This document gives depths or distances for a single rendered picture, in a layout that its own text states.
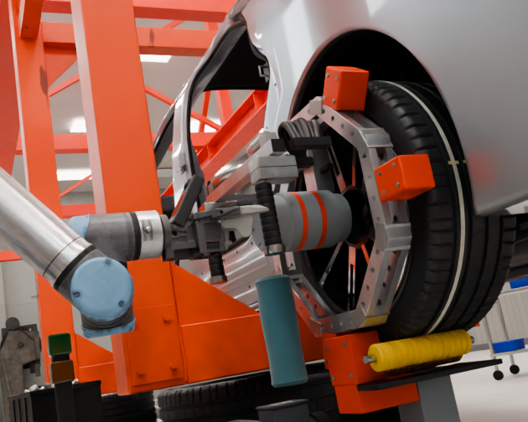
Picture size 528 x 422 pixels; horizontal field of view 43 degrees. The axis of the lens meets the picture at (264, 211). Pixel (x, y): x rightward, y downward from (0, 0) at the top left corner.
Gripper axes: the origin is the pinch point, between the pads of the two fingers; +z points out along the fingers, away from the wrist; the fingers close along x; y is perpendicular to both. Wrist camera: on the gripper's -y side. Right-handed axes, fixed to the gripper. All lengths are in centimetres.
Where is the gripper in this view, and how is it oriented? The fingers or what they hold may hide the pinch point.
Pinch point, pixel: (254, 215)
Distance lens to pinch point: 133.3
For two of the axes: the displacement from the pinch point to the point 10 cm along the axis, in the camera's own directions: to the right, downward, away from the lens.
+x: 3.9, -2.7, -8.8
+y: 1.7, 9.6, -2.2
